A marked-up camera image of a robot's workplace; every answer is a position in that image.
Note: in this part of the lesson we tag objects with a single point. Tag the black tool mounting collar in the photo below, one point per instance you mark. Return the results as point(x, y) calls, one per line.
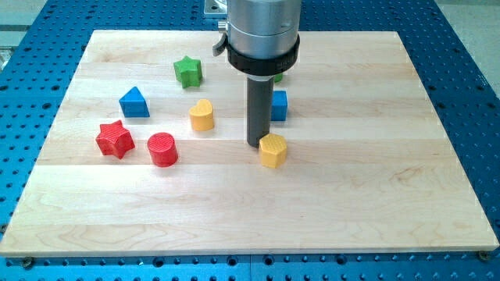
point(263, 67)

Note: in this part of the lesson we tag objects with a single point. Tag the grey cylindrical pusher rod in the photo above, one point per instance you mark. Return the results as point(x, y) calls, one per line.
point(259, 105)

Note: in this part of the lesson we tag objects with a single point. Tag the yellow hexagon block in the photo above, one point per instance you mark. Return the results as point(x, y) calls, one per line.
point(272, 150)

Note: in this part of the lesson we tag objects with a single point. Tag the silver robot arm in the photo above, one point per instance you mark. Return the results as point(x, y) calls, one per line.
point(261, 40)

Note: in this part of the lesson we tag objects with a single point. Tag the green block behind arm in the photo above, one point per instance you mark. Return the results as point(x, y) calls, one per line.
point(278, 78)

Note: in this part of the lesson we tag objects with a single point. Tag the blue cube block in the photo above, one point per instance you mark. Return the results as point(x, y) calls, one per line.
point(279, 106)

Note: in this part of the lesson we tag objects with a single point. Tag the yellow heart block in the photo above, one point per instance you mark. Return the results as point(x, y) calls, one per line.
point(201, 115)

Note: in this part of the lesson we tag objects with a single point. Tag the green star block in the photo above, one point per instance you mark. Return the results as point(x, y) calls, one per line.
point(188, 72)

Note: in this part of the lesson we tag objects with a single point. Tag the red cylinder block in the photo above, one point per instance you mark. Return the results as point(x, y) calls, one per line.
point(162, 149)

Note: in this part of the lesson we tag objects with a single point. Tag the blue triangle block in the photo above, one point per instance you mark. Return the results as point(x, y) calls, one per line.
point(134, 105)

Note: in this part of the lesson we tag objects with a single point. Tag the light wooden board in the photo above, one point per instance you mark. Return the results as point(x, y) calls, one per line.
point(369, 165)

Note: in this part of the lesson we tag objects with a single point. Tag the red star block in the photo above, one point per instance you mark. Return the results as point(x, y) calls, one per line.
point(114, 139)

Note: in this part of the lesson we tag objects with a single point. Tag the silver mounting bracket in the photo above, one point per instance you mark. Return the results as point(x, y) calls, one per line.
point(215, 9)

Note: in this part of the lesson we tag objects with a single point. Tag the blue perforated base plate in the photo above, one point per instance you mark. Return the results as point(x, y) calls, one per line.
point(39, 72)

